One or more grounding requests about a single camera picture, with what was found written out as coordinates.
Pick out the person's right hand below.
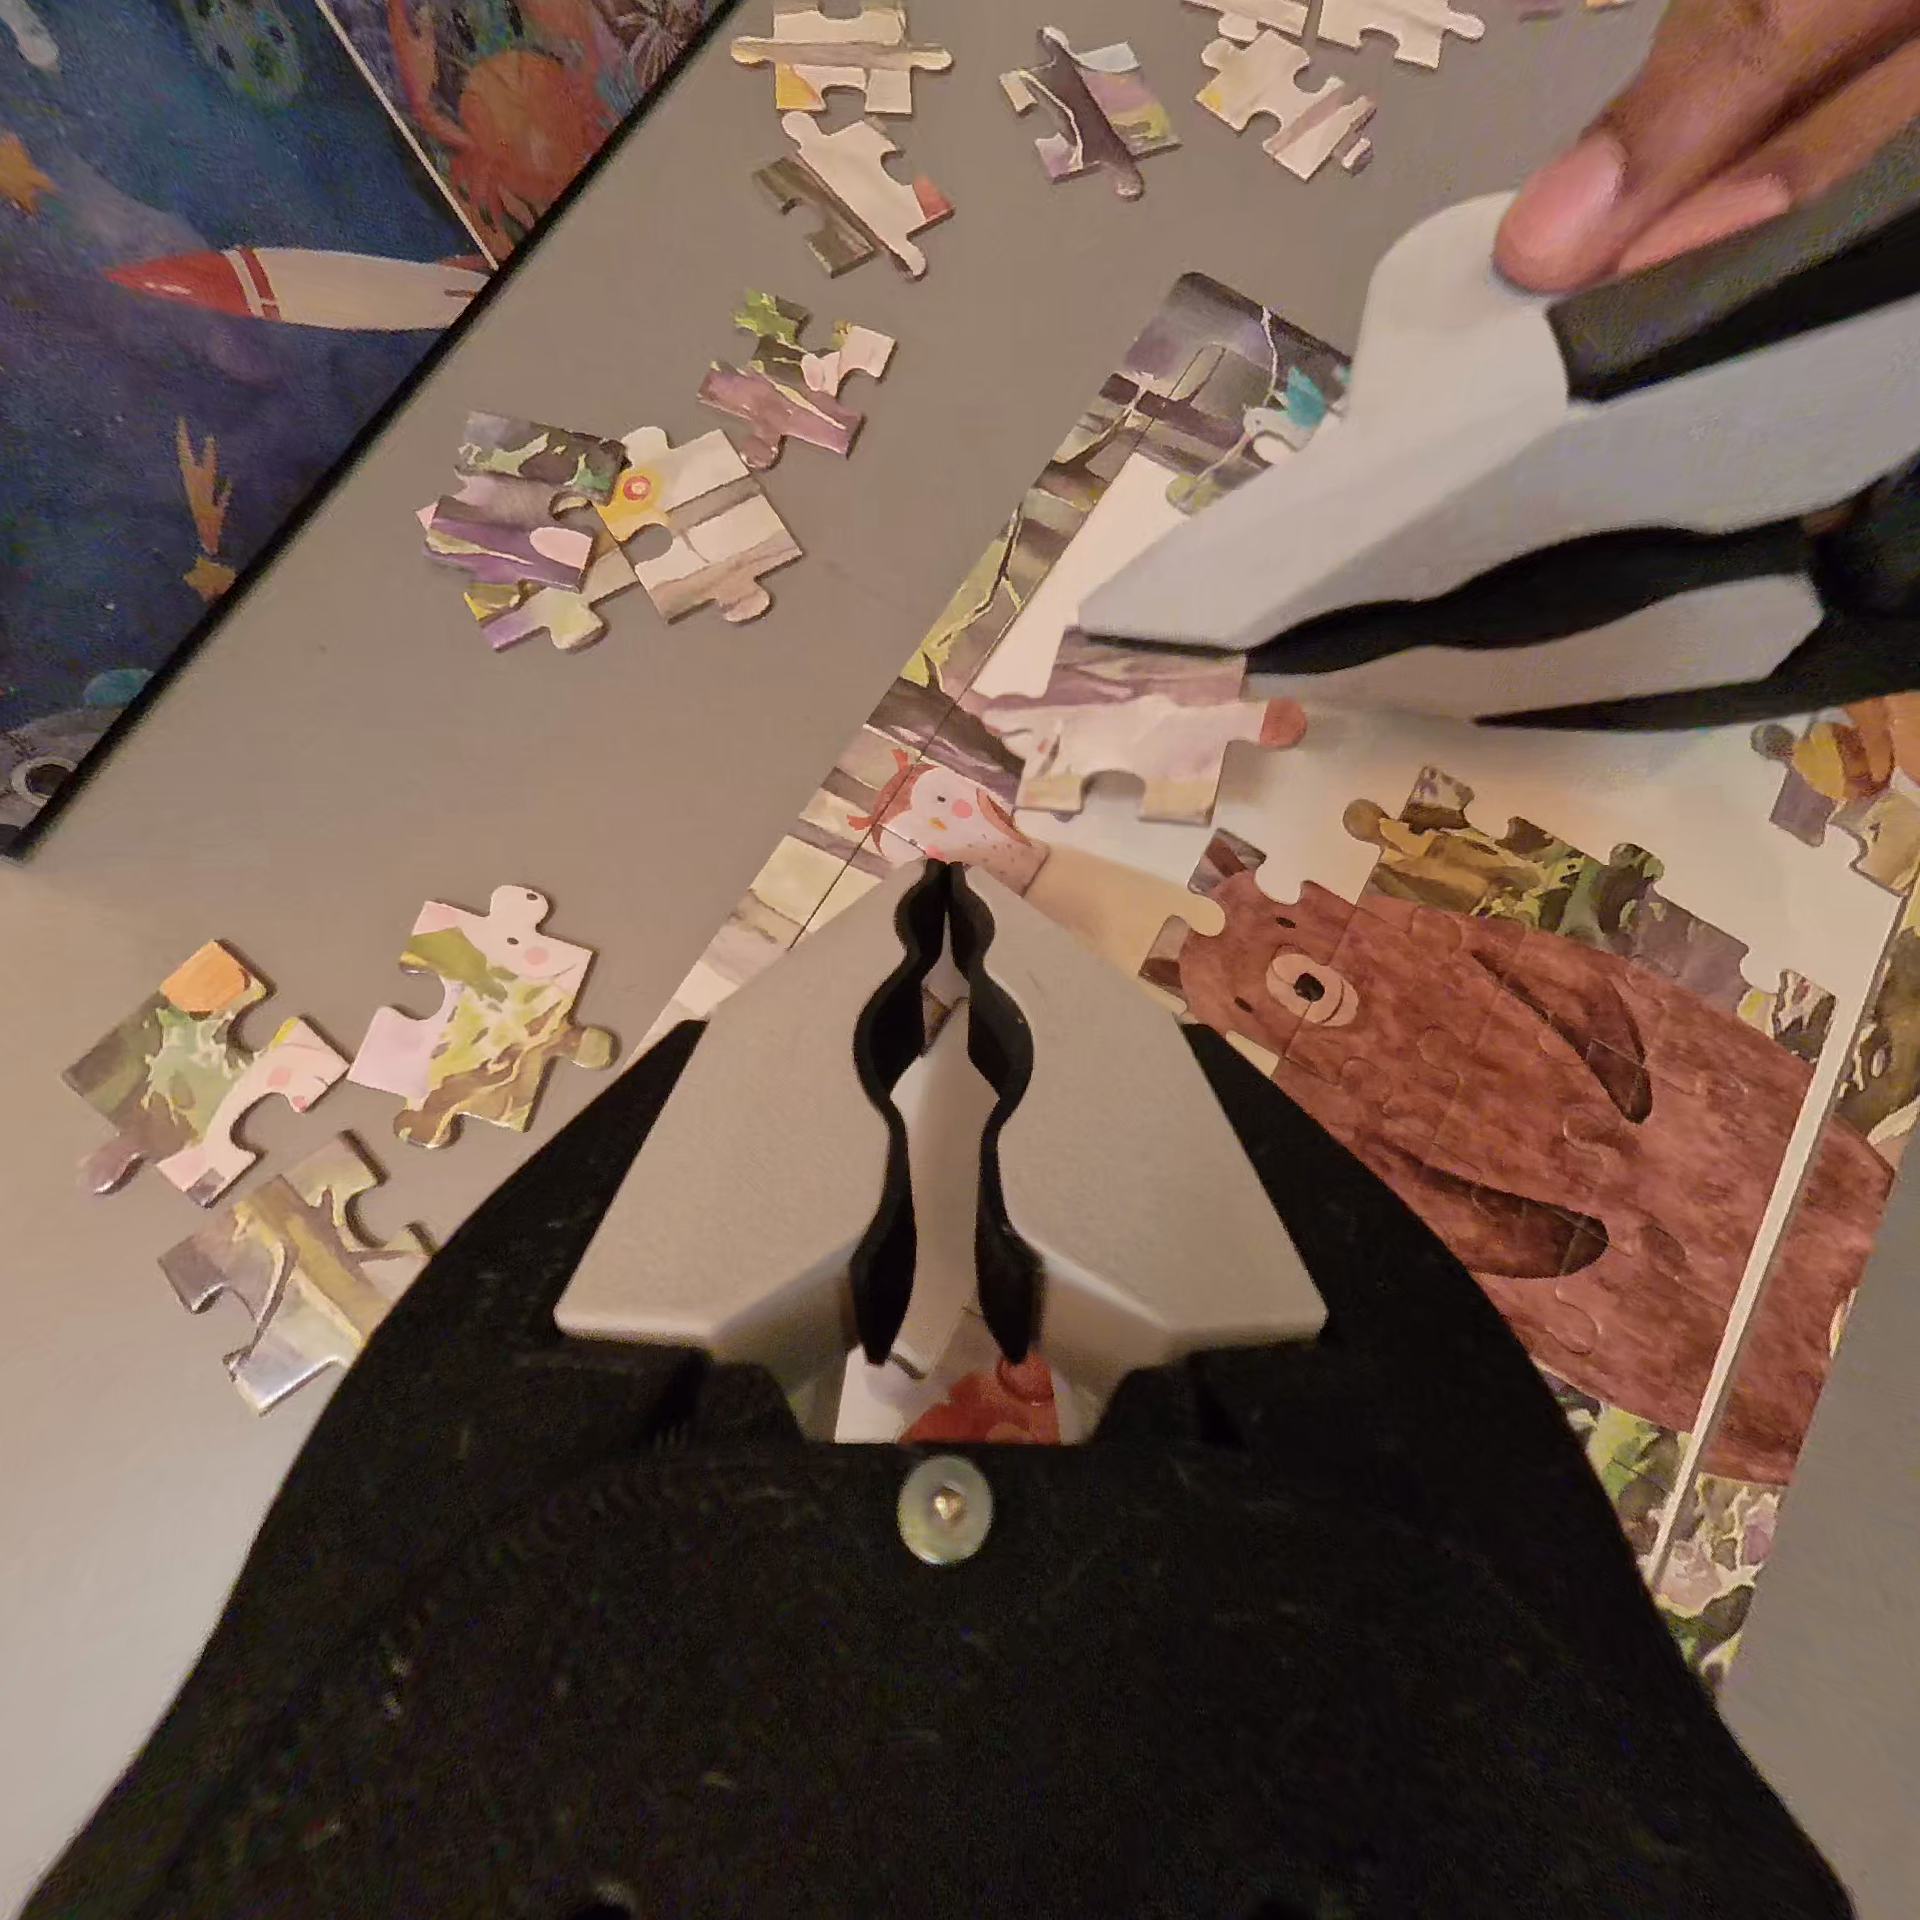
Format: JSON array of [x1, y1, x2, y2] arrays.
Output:
[[1498, 0, 1920, 298]]

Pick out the grey white jigsaw piece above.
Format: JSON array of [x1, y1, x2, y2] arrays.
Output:
[[982, 631, 1309, 828]]

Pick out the animal jigsaw puzzle board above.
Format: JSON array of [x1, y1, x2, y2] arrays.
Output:
[[660, 269, 1920, 1683]]

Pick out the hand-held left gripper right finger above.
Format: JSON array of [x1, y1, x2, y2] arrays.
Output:
[[949, 861, 1333, 1390]]

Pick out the puzzle pieces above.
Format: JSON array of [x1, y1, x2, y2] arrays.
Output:
[[60, 0, 1501, 1419]]

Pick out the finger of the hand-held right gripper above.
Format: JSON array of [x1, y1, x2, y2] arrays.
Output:
[[1076, 192, 1920, 650], [1474, 566, 1920, 732]]

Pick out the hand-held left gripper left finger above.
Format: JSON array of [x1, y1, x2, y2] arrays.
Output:
[[550, 860, 955, 1396]]

